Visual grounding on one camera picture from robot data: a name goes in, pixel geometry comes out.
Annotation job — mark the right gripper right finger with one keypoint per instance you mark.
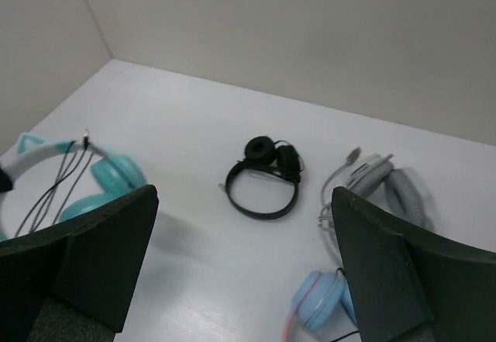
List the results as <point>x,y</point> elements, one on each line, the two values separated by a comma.
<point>410,284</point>

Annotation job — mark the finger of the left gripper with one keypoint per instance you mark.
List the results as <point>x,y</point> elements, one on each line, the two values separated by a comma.
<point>6,183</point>

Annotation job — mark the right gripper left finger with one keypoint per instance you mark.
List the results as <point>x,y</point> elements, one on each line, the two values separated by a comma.
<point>75,281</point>

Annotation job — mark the teal cat-ear headphones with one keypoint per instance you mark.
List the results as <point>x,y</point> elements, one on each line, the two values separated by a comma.
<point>116,174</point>

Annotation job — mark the pink blue cat-ear headphones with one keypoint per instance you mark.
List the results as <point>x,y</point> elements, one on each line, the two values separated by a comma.
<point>316,300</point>

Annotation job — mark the small black headphones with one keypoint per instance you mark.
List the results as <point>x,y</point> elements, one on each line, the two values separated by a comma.
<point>270,160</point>

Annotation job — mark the white grey headset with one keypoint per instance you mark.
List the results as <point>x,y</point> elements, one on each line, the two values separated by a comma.
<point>405,192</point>

